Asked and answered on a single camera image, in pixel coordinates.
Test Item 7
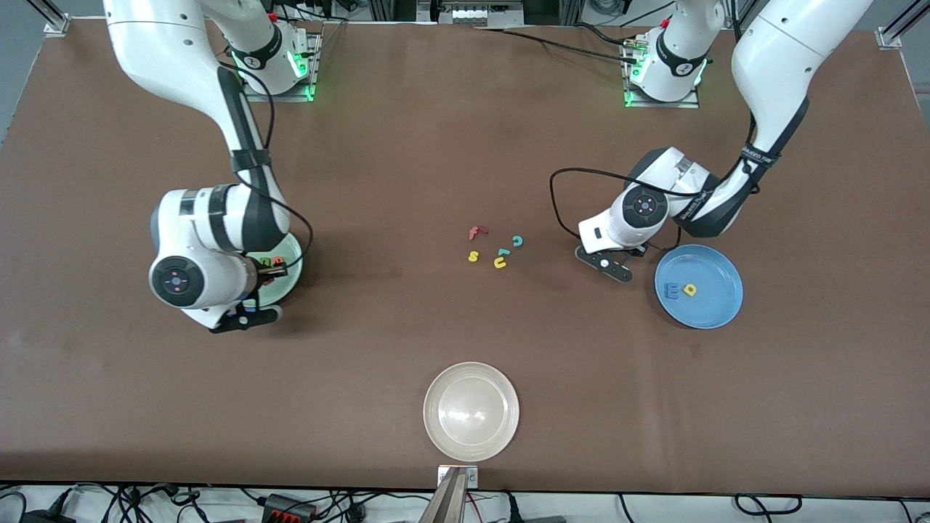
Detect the green plate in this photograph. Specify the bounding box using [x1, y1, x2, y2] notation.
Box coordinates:
[246, 231, 304, 308]

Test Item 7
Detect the blue plate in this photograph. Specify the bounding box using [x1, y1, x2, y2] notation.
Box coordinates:
[654, 244, 745, 331]

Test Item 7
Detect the black red power strip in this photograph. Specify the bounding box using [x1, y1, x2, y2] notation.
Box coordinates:
[263, 493, 318, 523]

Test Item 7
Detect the white plate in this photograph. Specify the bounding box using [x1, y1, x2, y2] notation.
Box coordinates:
[423, 362, 521, 463]

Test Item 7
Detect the grey socket strip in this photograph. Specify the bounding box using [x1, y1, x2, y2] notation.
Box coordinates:
[432, 0, 525, 28]

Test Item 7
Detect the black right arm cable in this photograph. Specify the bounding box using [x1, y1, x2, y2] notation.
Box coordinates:
[218, 62, 315, 293]

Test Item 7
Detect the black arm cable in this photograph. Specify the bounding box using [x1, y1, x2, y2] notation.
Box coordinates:
[549, 167, 727, 242]
[218, 62, 315, 293]

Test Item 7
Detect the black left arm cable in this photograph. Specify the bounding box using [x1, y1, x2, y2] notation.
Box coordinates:
[549, 167, 727, 242]

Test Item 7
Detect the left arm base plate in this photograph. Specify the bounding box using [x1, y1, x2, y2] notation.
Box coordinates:
[623, 36, 701, 110]

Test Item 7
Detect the long black table cable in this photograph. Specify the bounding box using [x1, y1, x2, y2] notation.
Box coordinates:
[472, 26, 642, 65]

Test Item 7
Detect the short black table cable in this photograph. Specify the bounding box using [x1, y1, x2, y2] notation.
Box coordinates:
[574, 22, 637, 49]

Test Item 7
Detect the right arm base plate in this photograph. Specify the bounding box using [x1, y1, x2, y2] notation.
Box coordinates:
[243, 33, 321, 103]

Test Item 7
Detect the metal post bracket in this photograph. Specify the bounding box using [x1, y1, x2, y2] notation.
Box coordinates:
[437, 465, 480, 488]

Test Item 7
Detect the looped black floor cable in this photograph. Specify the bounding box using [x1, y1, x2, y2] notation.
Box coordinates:
[734, 493, 804, 517]

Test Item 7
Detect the aluminium camera post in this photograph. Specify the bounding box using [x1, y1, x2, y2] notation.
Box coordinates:
[418, 467, 469, 523]

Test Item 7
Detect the aluminium frame profile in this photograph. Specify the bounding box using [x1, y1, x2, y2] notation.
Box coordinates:
[25, 0, 71, 37]
[876, 0, 930, 50]

